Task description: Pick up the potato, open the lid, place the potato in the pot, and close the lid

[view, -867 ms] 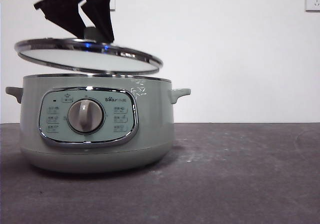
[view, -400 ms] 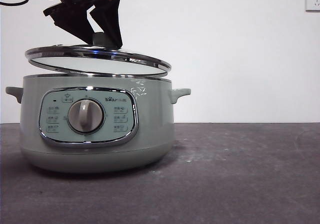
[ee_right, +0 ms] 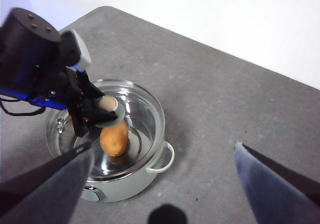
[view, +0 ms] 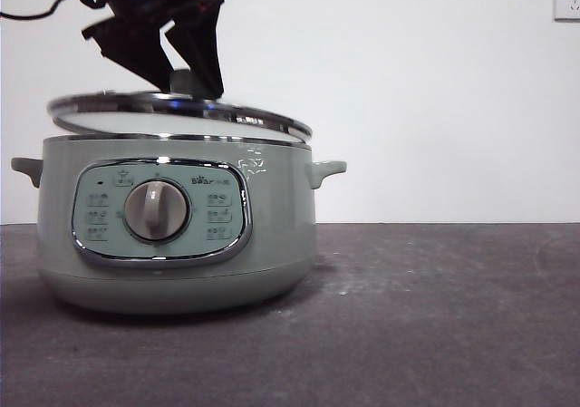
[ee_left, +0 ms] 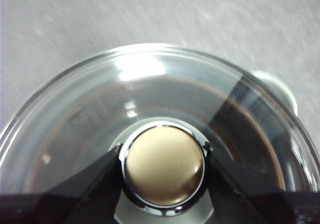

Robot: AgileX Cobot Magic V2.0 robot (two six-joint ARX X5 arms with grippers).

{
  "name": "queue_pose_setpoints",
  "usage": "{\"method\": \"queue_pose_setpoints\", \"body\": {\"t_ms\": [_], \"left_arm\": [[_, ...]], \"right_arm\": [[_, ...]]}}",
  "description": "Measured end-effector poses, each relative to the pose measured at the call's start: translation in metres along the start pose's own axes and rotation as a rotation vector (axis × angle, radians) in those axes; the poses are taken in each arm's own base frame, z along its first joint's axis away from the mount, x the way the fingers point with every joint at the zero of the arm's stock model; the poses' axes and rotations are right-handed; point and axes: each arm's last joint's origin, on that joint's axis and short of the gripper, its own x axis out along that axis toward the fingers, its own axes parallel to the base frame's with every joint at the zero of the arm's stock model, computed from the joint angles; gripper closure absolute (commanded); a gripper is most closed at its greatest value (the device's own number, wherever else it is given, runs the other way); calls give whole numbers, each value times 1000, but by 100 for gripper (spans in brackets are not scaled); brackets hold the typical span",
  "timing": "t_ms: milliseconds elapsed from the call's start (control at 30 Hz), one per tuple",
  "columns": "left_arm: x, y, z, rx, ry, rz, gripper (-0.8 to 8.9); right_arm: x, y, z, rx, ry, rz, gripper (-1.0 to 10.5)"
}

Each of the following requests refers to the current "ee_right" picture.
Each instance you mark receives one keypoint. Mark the pale grey camera box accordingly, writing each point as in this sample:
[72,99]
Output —
[83,49]

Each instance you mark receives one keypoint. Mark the brown potato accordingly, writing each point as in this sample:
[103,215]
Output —
[113,141]

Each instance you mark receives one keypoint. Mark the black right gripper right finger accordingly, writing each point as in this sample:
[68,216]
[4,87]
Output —
[280,191]

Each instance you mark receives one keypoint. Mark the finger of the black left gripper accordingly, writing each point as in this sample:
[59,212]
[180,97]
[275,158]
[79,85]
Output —
[93,86]
[100,114]

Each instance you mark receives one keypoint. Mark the pale green pot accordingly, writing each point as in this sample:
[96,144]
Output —
[125,184]

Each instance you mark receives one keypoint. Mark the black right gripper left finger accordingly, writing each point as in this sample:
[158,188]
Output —
[45,194]

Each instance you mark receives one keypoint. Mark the glass lid with pale knob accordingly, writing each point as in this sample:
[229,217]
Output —
[110,103]

